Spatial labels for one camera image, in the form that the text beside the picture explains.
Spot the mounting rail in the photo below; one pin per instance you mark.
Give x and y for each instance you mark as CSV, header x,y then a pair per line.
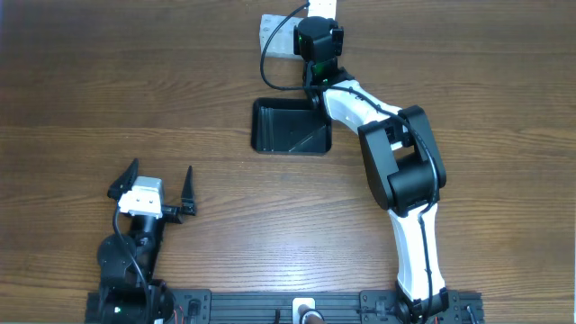
x,y
252,308

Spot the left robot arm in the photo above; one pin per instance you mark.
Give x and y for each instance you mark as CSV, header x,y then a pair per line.
x,y
126,265

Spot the clear test tube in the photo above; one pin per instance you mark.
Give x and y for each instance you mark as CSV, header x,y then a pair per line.
x,y
308,138
267,130
263,130

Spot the black tray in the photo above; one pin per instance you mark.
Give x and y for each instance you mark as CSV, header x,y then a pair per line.
x,y
292,121

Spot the white test tube rack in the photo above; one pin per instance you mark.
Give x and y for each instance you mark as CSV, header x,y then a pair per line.
x,y
276,40

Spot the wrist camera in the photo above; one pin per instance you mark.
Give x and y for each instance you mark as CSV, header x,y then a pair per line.
x,y
323,8
141,198

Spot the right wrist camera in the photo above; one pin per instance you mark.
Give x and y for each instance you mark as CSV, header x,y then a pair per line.
x,y
323,8

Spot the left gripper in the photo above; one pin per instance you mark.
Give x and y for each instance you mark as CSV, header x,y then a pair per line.
x,y
173,213

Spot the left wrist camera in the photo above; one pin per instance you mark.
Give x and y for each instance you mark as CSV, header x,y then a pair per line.
x,y
141,198

